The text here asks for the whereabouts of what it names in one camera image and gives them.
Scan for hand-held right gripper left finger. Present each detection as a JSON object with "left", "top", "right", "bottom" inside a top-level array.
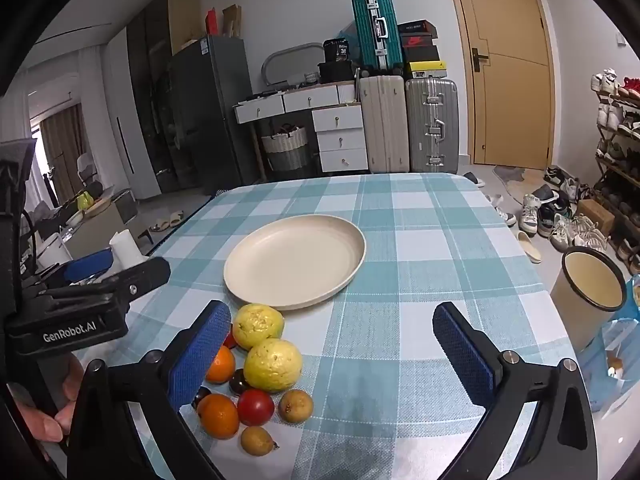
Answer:
[{"left": 67, "top": 300, "right": 233, "bottom": 480}]

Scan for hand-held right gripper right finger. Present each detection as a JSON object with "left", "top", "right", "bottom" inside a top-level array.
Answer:
[{"left": 432, "top": 302, "right": 598, "bottom": 480}]

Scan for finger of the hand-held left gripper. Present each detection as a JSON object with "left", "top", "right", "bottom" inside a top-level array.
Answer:
[
  {"left": 35, "top": 248, "right": 116, "bottom": 292},
  {"left": 39, "top": 257, "right": 172, "bottom": 312}
]

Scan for orange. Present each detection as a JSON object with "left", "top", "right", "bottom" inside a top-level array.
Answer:
[
  {"left": 206, "top": 345, "right": 236, "bottom": 385},
  {"left": 197, "top": 393, "right": 240, "bottom": 440}
]

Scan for yellow green guava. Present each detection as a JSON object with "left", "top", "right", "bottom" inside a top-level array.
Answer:
[
  {"left": 243, "top": 338, "right": 304, "bottom": 393},
  {"left": 232, "top": 303, "right": 286, "bottom": 351}
]

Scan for small brown pear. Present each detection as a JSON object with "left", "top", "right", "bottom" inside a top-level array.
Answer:
[
  {"left": 278, "top": 389, "right": 314, "bottom": 423},
  {"left": 240, "top": 425, "right": 279, "bottom": 457}
]

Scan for cream round plate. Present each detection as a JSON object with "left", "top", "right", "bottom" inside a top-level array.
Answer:
[{"left": 223, "top": 215, "right": 367, "bottom": 311}]

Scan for person's left hand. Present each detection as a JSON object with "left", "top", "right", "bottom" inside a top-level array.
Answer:
[{"left": 7, "top": 354, "right": 87, "bottom": 462}]

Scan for white paper towel roll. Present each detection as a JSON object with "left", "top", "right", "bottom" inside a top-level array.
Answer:
[{"left": 109, "top": 229, "right": 146, "bottom": 271}]

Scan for white office chair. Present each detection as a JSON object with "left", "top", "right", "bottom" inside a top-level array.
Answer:
[{"left": 76, "top": 152, "right": 103, "bottom": 196}]

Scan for teal checked tablecloth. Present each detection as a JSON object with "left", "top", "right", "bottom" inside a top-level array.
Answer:
[{"left": 92, "top": 172, "right": 586, "bottom": 480}]

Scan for brown curtain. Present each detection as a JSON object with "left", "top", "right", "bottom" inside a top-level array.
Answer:
[{"left": 40, "top": 105, "right": 88, "bottom": 206}]

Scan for beige trash bin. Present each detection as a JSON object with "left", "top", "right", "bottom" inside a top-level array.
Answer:
[{"left": 550, "top": 247, "right": 628, "bottom": 353}]

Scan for blue plastic bag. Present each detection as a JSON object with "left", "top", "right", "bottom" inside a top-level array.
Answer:
[{"left": 582, "top": 275, "right": 640, "bottom": 411}]

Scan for white wardrobe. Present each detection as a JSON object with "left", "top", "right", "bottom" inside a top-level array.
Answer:
[{"left": 102, "top": 30, "right": 161, "bottom": 202}]

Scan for pile of loose shoes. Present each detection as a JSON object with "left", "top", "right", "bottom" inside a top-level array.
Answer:
[{"left": 487, "top": 165, "right": 608, "bottom": 253}]

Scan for dark grey refrigerator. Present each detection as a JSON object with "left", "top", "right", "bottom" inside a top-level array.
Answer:
[{"left": 167, "top": 35, "right": 258, "bottom": 193}]

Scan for dark glass wardrobe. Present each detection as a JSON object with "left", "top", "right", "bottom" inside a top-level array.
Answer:
[{"left": 125, "top": 0, "right": 173, "bottom": 200}]

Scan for grey door mat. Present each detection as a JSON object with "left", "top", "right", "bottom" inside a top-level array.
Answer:
[{"left": 492, "top": 165, "right": 546, "bottom": 206}]

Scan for woven laundry basket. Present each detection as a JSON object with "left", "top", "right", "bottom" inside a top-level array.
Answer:
[{"left": 261, "top": 125, "right": 310, "bottom": 172}]

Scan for small cardboard carton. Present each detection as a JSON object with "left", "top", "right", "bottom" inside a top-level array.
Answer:
[{"left": 576, "top": 199, "right": 616, "bottom": 236}]

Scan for white drawer desk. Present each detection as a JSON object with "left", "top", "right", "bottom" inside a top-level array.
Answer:
[{"left": 234, "top": 82, "right": 370, "bottom": 173}]

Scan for wooden shoe rack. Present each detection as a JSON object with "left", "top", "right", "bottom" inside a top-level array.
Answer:
[{"left": 592, "top": 87, "right": 640, "bottom": 271}]

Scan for silver suitcase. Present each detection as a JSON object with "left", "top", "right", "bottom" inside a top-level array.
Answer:
[{"left": 405, "top": 78, "right": 460, "bottom": 173}]

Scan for beige suitcase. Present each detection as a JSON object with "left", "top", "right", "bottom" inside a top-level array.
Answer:
[{"left": 358, "top": 76, "right": 411, "bottom": 174}]

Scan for tall cardboard sheet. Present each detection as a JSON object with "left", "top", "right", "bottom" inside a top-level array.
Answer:
[{"left": 167, "top": 0, "right": 202, "bottom": 56}]

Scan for oval grey mirror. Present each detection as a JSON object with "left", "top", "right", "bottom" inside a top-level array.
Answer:
[{"left": 262, "top": 43, "right": 326, "bottom": 87}]

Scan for brown cardboard box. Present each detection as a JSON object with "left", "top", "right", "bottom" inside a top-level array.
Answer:
[{"left": 221, "top": 4, "right": 243, "bottom": 38}]

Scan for tan wooden door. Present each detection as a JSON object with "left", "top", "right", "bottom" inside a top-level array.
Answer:
[{"left": 442, "top": 0, "right": 557, "bottom": 171}]

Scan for black storage box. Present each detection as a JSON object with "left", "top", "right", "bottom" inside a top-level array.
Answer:
[{"left": 318, "top": 61, "right": 357, "bottom": 85}]

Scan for rows of racked sneakers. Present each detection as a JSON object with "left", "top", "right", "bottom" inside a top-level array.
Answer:
[{"left": 591, "top": 67, "right": 640, "bottom": 271}]

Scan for yellow shoe box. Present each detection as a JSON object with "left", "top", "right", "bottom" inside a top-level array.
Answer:
[{"left": 406, "top": 60, "right": 447, "bottom": 80}]

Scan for black bucket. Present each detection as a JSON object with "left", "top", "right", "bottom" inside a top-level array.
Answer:
[{"left": 322, "top": 38, "right": 351, "bottom": 64}]

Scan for tall black shoe box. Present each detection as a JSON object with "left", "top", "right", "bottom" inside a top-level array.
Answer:
[{"left": 402, "top": 46, "right": 441, "bottom": 63}]

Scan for teal suitcase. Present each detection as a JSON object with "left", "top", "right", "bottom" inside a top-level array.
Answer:
[{"left": 351, "top": 0, "right": 405, "bottom": 72}]

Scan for black cable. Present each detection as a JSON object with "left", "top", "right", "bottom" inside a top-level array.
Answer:
[{"left": 19, "top": 209, "right": 35, "bottom": 281}]

